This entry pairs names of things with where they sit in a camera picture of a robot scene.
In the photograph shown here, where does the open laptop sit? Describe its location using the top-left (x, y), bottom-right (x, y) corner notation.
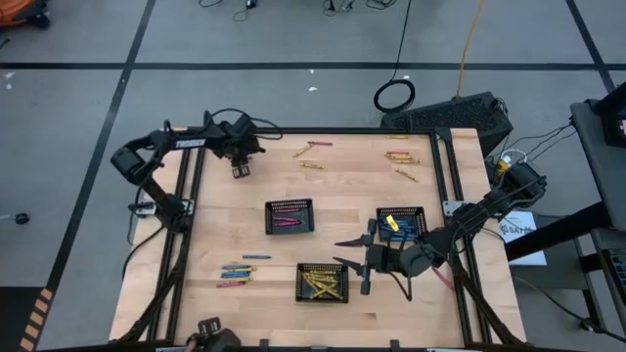
top-left (590, 228), bottom-right (626, 307)

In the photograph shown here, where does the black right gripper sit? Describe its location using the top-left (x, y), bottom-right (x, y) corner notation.
top-left (333, 218), bottom-right (411, 296)

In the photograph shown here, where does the black aluminium table frame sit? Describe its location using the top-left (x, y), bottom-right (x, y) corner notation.
top-left (116, 110), bottom-right (527, 349)

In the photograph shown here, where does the white printed sheet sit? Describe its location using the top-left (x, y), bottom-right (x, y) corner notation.
top-left (497, 210), bottom-right (549, 268)

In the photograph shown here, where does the black coiled hanging cable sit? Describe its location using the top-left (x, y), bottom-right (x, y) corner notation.
top-left (373, 0), bottom-right (417, 115)

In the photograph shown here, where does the black handheld device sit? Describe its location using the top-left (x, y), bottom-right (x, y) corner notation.
top-left (188, 316), bottom-right (242, 352)

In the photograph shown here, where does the grey desk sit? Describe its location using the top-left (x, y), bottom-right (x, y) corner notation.
top-left (568, 97), bottom-right (626, 234)

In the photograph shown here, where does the black plastic slotted basket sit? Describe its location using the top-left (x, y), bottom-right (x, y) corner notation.
top-left (294, 262), bottom-right (350, 304)
top-left (376, 205), bottom-right (429, 243)
top-left (264, 198), bottom-right (316, 237)

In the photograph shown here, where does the black perforated computer case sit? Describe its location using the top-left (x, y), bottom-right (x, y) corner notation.
top-left (380, 91), bottom-right (514, 158)

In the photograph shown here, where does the yellow hanging cable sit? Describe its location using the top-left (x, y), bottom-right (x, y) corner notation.
top-left (455, 0), bottom-right (486, 99)

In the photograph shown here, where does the black desk leg beam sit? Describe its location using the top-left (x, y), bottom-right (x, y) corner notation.
top-left (503, 200), bottom-right (615, 263)

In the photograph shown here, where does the orange wheeled machine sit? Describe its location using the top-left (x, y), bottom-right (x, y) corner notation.
top-left (0, 0), bottom-right (52, 29)

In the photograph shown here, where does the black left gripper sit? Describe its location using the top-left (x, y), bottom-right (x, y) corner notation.
top-left (214, 112), bottom-right (268, 167)

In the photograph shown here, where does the white cable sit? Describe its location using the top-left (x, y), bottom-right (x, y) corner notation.
top-left (499, 148), bottom-right (529, 172)

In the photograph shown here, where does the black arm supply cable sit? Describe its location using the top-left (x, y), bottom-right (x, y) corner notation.
top-left (120, 225), bottom-right (165, 283)

